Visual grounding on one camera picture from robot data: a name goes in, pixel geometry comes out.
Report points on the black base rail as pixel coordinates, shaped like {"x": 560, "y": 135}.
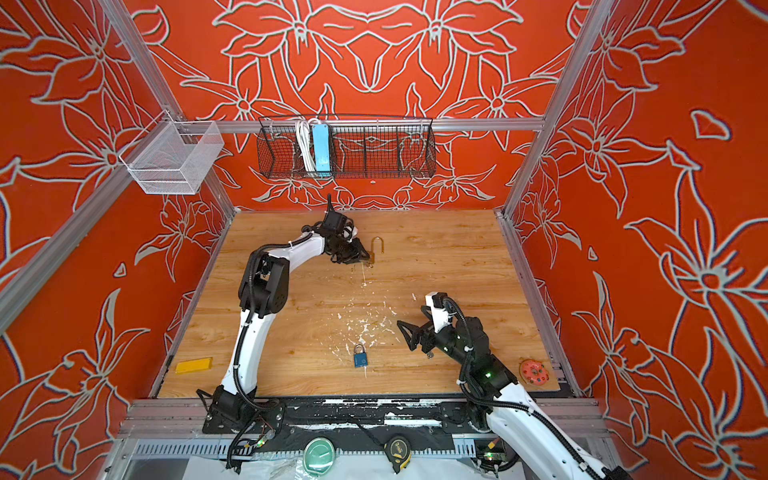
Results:
{"x": 452, "y": 413}

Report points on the light blue box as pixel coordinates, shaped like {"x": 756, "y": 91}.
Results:
{"x": 321, "y": 143}

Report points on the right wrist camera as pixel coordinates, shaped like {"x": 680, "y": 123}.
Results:
{"x": 438, "y": 311}

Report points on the yellow flat block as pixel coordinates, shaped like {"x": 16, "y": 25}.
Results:
{"x": 194, "y": 366}

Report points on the black yellow tape measure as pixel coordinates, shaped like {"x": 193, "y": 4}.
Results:
{"x": 398, "y": 452}

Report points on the brass padlock long shackle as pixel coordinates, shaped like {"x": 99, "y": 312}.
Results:
{"x": 377, "y": 248}

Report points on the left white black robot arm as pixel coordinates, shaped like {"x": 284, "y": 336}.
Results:
{"x": 263, "y": 292}

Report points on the white mesh basket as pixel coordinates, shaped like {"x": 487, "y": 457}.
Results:
{"x": 175, "y": 157}

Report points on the black wire basket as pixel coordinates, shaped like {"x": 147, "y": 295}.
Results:
{"x": 360, "y": 147}

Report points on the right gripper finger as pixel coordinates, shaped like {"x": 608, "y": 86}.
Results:
{"x": 413, "y": 339}
{"x": 408, "y": 328}

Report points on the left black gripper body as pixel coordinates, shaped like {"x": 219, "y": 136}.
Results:
{"x": 346, "y": 252}

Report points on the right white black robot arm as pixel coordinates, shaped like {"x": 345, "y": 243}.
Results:
{"x": 495, "y": 394}

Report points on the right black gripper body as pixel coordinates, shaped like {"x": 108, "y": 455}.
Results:
{"x": 447, "y": 343}

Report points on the red round object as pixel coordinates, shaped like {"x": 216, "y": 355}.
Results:
{"x": 534, "y": 372}

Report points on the blue padlock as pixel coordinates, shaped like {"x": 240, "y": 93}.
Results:
{"x": 360, "y": 359}

